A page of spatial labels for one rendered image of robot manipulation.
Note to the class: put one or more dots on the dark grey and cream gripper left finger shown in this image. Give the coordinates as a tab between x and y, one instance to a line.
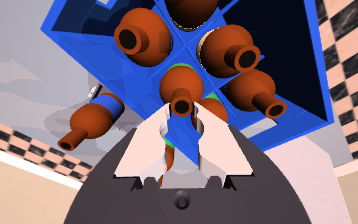
139	154

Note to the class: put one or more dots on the blue plastic crate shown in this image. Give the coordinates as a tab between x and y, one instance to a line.
285	31

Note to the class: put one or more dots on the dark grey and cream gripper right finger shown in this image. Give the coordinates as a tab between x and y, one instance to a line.
225	152

